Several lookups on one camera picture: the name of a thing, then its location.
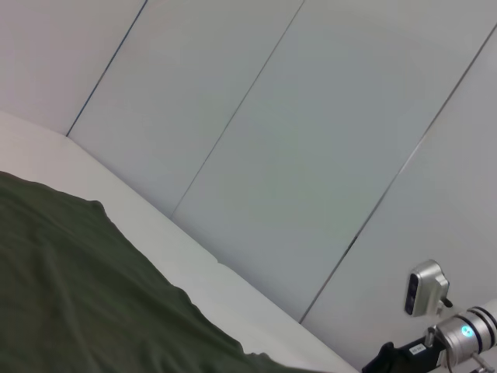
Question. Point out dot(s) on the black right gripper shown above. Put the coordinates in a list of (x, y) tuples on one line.
[(400, 359)]

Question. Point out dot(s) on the dark green FREE t-shirt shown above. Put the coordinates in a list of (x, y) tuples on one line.
[(97, 291)]

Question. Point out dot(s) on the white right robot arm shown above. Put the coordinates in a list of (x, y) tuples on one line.
[(462, 334)]

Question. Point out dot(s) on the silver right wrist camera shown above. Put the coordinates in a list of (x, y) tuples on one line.
[(425, 283)]

